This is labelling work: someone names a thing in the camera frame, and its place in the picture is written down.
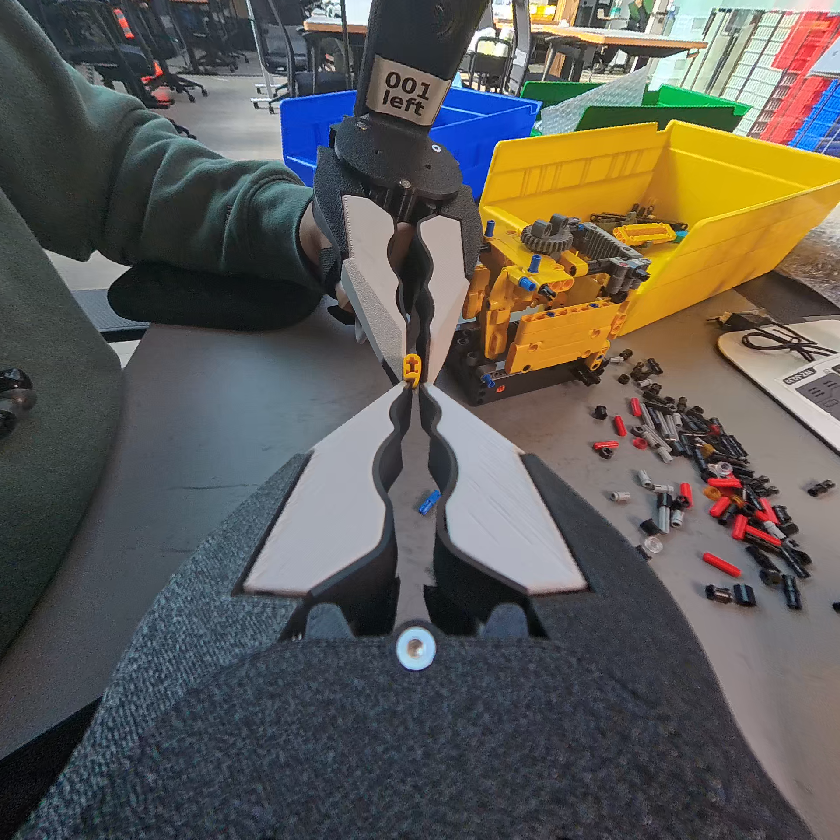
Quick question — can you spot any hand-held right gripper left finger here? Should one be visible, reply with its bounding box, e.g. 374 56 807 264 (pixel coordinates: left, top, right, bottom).
243 382 411 637

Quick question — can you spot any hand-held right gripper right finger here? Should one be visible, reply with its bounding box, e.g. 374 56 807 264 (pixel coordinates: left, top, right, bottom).
420 382 588 639

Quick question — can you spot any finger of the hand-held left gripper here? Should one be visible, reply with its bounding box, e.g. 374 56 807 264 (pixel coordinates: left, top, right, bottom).
418 217 471 386
341 196 406 386

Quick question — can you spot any yellow black lego model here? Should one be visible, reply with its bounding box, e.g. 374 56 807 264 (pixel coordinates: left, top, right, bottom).
453 213 652 406

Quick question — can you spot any person's left forearm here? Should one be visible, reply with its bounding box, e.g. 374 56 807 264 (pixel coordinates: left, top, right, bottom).
46 85 322 290

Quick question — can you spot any heap of mixed lego beams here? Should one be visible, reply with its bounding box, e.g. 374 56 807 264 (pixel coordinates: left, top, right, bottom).
591 203 690 247

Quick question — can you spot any pile of small lego pins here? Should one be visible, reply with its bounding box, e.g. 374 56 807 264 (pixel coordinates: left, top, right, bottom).
591 348 815 611

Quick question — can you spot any person's left hand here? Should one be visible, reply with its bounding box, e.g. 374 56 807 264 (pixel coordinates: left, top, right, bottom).
298 200 362 343

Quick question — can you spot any blue plastic storage bin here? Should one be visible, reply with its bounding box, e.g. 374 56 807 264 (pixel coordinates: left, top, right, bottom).
280 87 543 186

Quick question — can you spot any black office chair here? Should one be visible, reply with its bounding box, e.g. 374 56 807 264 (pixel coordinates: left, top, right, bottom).
59 0 198 109
249 0 349 112

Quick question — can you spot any clear bubble wrap sheet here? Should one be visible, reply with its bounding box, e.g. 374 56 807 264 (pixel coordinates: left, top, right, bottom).
538 66 651 135

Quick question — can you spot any wooden office desk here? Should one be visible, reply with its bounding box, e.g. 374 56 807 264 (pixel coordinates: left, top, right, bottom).
492 20 708 83

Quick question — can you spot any green plastic storage bin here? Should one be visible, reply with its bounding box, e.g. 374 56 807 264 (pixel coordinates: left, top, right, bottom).
521 80 752 135

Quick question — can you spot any yellow plastic storage bin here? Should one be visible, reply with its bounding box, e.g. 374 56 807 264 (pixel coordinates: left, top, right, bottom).
479 120 840 336

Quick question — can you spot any white wooden book stand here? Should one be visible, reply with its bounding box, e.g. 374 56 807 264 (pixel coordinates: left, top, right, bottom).
717 320 840 454

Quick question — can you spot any yellow grey sticker sheet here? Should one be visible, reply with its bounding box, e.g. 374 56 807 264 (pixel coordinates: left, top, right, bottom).
781 354 840 427

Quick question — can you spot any grey bubble wrap sheet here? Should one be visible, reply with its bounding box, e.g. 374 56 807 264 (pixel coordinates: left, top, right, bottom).
774 223 840 303

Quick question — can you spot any stack of coloured storage bins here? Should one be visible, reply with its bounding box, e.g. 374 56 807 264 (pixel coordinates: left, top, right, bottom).
689 10 840 158

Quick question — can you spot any black cable with adapter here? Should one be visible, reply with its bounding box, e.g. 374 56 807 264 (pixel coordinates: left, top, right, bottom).
707 311 837 362

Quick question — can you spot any glossy black cord toggle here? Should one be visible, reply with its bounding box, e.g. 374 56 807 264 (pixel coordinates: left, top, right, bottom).
0 367 35 437

